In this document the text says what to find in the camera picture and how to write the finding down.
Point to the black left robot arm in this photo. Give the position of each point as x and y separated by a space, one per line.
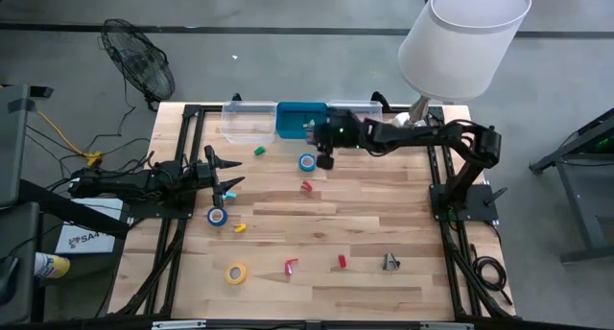
120 181

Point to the silver table lamp white shade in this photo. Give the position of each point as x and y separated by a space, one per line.
460 42

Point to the black metal stand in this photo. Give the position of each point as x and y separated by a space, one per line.
578 205

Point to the black floor fan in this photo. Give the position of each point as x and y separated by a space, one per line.
139 61

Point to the teal plastic bin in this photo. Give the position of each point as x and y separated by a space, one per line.
292 121

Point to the teal staple remover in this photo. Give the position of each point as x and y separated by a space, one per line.
229 195

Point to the white cardboard box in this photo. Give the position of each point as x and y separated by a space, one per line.
91 239

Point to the gray cabinet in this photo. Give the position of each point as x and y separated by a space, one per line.
19 272
12 152

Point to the clear plastic bin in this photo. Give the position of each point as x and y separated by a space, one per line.
364 108
244 124

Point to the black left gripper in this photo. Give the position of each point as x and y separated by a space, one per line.
206 176

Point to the yellow spray can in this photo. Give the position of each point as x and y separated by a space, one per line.
53 266

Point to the gray staple remover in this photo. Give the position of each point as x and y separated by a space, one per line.
391 264

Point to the yellow mini stapler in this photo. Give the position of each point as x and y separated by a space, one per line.
240 228

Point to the light blue tape roll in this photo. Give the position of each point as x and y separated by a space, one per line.
300 162

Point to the small red stapler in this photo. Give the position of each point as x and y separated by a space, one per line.
307 186

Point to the green mini stapler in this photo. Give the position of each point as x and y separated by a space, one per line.
259 151

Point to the yellow tape roll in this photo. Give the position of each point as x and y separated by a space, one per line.
228 273

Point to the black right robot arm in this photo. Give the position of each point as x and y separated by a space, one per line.
417 134

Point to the dark blue tape roll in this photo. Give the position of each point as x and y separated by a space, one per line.
209 217

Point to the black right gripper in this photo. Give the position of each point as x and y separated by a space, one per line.
327 135

